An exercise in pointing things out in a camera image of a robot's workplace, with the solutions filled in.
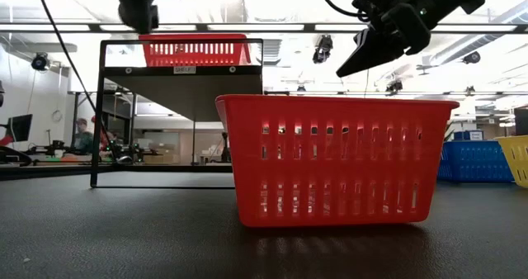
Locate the round wall clock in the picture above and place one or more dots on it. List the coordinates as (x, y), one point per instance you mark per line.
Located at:
(57, 115)

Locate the person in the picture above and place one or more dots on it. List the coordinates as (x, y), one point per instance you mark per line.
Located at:
(83, 140)

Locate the black table mat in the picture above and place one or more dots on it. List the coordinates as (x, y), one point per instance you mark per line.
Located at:
(123, 237)

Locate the blue slotted plastic basket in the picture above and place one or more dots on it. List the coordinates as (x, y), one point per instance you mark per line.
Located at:
(474, 163)

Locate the dark screen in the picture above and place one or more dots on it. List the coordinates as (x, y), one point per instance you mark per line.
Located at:
(521, 122)

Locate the black computer monitor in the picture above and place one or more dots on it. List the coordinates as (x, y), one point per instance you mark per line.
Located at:
(20, 127)

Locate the yellow slotted plastic basket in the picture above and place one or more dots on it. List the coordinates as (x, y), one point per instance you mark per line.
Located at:
(519, 155)

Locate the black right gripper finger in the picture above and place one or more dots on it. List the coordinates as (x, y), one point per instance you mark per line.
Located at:
(369, 35)
(371, 56)

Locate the wooden shelf with black frame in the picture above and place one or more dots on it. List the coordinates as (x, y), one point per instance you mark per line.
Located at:
(181, 93)

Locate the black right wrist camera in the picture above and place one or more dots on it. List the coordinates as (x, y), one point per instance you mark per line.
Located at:
(375, 0)

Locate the blue box with white label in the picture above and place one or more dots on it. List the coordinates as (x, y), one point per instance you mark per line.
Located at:
(460, 135)

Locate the red slotted plastic basket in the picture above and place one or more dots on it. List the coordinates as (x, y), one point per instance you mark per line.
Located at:
(338, 167)
(194, 61)

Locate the black ceiling-mounted camera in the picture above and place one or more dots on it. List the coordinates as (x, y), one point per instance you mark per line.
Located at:
(40, 62)
(323, 48)
(394, 86)
(471, 58)

